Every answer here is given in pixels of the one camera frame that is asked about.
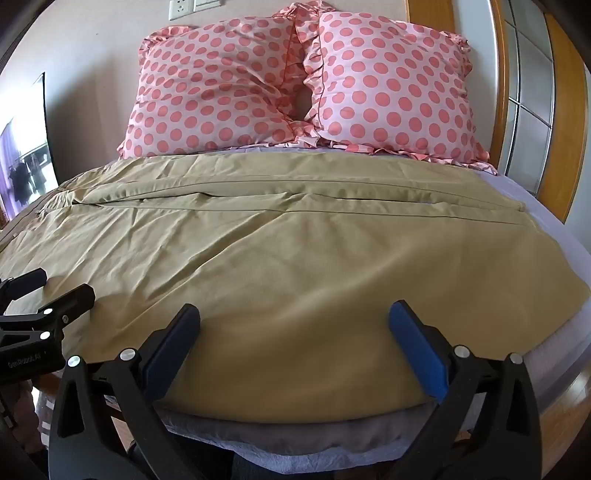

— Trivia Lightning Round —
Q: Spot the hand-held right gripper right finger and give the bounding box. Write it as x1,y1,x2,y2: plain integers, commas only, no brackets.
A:
388,300,546,480

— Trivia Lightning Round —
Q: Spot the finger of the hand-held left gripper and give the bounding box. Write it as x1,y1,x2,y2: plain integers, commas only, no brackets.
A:
0,268,48,304
0,283,96,343

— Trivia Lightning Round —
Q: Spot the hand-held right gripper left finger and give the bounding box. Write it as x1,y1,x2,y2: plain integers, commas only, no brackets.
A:
48,303,204,480

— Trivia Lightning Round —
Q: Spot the olive green bed sheet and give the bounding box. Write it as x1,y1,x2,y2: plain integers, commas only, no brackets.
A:
0,152,590,412

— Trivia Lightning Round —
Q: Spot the grey blanket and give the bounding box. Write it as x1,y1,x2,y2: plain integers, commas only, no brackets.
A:
154,402,446,469

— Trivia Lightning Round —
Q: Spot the bed with lavender sheet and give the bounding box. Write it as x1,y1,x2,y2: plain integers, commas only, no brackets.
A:
0,144,591,467

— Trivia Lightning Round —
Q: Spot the pink polka dot pillow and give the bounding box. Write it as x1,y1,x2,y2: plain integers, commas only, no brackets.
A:
295,10,499,176
116,2,319,160

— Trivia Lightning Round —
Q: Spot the wooden framed glass door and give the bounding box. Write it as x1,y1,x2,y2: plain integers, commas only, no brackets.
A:
406,0,591,224

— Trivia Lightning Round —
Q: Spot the wall poster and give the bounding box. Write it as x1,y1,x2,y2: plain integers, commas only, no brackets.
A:
0,71,59,223

